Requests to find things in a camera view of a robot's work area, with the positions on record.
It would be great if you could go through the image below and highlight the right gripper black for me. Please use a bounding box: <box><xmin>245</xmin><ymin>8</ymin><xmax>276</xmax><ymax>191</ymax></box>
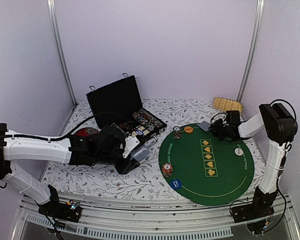
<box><xmin>208</xmin><ymin>118</ymin><xmax>232</xmax><ymax>142</ymax></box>

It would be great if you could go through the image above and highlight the white dealer button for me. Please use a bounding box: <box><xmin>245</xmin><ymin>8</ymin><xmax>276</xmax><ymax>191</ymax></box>
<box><xmin>234</xmin><ymin>147</ymin><xmax>244</xmax><ymax>156</ymax></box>

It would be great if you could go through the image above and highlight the blue playing card deck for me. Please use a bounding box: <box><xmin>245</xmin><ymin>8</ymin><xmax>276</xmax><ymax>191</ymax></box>
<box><xmin>131</xmin><ymin>147</ymin><xmax>150</xmax><ymax>163</ymax></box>

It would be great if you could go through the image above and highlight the orange big blind button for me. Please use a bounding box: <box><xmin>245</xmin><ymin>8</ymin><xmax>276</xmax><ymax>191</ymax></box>
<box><xmin>184</xmin><ymin>126</ymin><xmax>194</xmax><ymax>134</ymax></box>

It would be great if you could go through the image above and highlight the black poker chip case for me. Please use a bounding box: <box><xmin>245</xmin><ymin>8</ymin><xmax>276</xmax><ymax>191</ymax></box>
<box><xmin>86</xmin><ymin>73</ymin><xmax>167</xmax><ymax>144</ymax></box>

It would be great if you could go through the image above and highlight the green twenty chip stack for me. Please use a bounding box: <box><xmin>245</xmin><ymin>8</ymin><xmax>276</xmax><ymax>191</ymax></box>
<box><xmin>173</xmin><ymin>126</ymin><xmax>182</xmax><ymax>139</ymax></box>

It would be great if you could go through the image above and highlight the red poker chip stack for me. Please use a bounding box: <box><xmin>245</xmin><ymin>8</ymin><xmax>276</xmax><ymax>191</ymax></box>
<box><xmin>161</xmin><ymin>163</ymin><xmax>173</xmax><ymax>178</ymax></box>

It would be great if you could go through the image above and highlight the blue small blind button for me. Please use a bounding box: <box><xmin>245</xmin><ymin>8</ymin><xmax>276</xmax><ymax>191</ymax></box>
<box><xmin>169</xmin><ymin>179</ymin><xmax>182</xmax><ymax>190</ymax></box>

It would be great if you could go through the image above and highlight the dealt playing card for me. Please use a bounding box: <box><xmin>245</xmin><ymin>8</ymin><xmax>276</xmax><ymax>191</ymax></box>
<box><xmin>198</xmin><ymin>121</ymin><xmax>211</xmax><ymax>132</ymax></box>

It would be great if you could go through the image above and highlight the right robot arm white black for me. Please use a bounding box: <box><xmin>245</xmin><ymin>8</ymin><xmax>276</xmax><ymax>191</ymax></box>
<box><xmin>209</xmin><ymin>99</ymin><xmax>298</xmax><ymax>197</ymax></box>

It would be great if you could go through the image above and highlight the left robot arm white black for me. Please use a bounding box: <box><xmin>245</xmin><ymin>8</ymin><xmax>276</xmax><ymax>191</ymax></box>
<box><xmin>0</xmin><ymin>123</ymin><xmax>140</xmax><ymax>217</ymax></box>

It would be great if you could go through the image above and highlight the Texas Hold'em card box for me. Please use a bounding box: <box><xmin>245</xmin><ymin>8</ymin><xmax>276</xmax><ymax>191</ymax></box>
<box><xmin>135</xmin><ymin>126</ymin><xmax>150</xmax><ymax>136</ymax></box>

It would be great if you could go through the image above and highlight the triangular all in marker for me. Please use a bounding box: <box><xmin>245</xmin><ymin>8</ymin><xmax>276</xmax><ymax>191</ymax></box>
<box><xmin>120</xmin><ymin>121</ymin><xmax>133</xmax><ymax>131</ymax></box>

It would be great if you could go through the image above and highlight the bamboo mat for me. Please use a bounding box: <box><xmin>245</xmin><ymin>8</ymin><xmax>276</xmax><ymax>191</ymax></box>
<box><xmin>212</xmin><ymin>97</ymin><xmax>244</xmax><ymax>114</ymax></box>

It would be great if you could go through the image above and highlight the round red floral coaster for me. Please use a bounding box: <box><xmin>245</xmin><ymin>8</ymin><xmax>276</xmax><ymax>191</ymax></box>
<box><xmin>74</xmin><ymin>127</ymin><xmax>99</xmax><ymax>137</ymax></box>

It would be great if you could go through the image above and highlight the right outer chip row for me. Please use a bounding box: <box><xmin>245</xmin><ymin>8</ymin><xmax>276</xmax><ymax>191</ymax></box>
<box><xmin>138</xmin><ymin>109</ymin><xmax>165</xmax><ymax>129</ymax></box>

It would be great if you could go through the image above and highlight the round green poker mat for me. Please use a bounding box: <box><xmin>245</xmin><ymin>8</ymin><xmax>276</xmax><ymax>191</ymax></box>
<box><xmin>158</xmin><ymin>123</ymin><xmax>255</xmax><ymax>206</ymax></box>

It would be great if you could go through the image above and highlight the floral white table cloth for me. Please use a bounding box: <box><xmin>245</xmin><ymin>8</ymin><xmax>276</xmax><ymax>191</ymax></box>
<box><xmin>39</xmin><ymin>98</ymin><xmax>266</xmax><ymax>201</ymax></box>

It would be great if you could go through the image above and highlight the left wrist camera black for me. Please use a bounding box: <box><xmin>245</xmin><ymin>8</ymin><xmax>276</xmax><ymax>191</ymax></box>
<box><xmin>97</xmin><ymin>125</ymin><xmax>126</xmax><ymax>153</ymax></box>

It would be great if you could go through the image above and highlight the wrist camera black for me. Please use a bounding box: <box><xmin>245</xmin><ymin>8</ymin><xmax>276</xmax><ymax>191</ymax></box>
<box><xmin>97</xmin><ymin>125</ymin><xmax>126</xmax><ymax>153</ymax></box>
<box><xmin>226</xmin><ymin>110</ymin><xmax>241</xmax><ymax>124</ymax></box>

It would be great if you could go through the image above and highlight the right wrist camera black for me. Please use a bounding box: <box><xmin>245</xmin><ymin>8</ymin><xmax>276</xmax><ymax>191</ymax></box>
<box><xmin>226</xmin><ymin>110</ymin><xmax>241</xmax><ymax>124</ymax></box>

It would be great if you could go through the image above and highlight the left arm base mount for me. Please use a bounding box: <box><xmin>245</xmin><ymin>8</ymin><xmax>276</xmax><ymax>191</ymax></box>
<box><xmin>38</xmin><ymin>185</ymin><xmax>83</xmax><ymax>223</ymax></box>

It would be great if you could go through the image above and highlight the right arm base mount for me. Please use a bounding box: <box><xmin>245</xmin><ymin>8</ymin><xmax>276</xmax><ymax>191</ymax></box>
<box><xmin>229</xmin><ymin>196</ymin><xmax>274</xmax><ymax>235</ymax></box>

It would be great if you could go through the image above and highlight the aluminium front rail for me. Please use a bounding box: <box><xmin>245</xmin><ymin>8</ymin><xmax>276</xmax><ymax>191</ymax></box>
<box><xmin>11</xmin><ymin>192</ymin><xmax>300</xmax><ymax>240</ymax></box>

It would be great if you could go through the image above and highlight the right aluminium frame post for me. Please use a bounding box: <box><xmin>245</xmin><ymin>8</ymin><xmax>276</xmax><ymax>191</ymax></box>
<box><xmin>236</xmin><ymin>0</ymin><xmax>265</xmax><ymax>102</ymax></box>

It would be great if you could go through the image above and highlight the aluminium frame post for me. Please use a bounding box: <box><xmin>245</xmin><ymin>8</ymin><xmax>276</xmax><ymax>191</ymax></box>
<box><xmin>236</xmin><ymin>0</ymin><xmax>265</xmax><ymax>102</ymax></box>
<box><xmin>46</xmin><ymin>0</ymin><xmax>78</xmax><ymax>107</ymax></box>

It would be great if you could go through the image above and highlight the left aluminium frame post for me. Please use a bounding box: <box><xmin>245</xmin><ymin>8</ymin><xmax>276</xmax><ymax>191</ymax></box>
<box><xmin>46</xmin><ymin>0</ymin><xmax>78</xmax><ymax>107</ymax></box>

